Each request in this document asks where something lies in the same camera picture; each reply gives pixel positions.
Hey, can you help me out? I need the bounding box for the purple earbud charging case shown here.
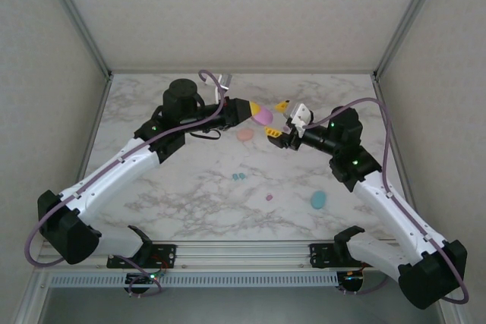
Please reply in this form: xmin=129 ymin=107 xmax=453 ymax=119
xmin=250 ymin=106 xmax=274 ymax=128

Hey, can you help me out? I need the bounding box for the blue earbud charging case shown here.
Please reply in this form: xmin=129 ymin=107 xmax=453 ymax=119
xmin=310 ymin=190 xmax=328 ymax=210

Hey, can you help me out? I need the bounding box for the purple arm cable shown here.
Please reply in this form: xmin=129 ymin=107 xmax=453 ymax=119
xmin=303 ymin=97 xmax=470 ymax=304
xmin=25 ymin=69 xmax=226 ymax=298

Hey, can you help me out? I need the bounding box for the aluminium frame leg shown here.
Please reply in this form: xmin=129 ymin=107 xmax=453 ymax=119
xmin=436 ymin=300 xmax=472 ymax=324
xmin=13 ymin=263 xmax=52 ymax=324

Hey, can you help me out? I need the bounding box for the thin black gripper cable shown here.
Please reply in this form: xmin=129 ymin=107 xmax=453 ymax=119
xmin=188 ymin=129 xmax=222 ymax=141

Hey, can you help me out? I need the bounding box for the slotted grey cable duct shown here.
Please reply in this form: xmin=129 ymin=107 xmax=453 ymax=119
xmin=49 ymin=272 xmax=339 ymax=288

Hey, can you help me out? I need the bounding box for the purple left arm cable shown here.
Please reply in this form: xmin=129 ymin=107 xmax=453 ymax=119
xmin=25 ymin=69 xmax=226 ymax=298

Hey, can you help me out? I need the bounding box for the control circuit board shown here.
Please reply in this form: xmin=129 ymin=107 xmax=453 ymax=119
xmin=339 ymin=270 xmax=365 ymax=294
xmin=125 ymin=272 xmax=165 ymax=294

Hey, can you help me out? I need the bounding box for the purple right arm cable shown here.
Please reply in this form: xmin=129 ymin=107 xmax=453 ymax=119
xmin=303 ymin=97 xmax=470 ymax=304

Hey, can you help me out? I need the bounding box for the aluminium frame post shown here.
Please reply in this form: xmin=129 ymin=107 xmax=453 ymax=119
xmin=373 ymin=0 xmax=451 ymax=81
xmin=36 ymin=0 xmax=114 ymax=81

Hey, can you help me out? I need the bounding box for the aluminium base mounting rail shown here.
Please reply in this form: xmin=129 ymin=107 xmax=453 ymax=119
xmin=37 ymin=241 xmax=384 ymax=272

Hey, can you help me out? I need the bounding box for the aluminium back rail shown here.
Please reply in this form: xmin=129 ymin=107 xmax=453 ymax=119
xmin=109 ymin=68 xmax=377 ymax=76

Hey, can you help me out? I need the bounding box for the aluminium side rail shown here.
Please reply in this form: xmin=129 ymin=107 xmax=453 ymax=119
xmin=71 ymin=74 xmax=114 ymax=196
xmin=373 ymin=74 xmax=418 ymax=207

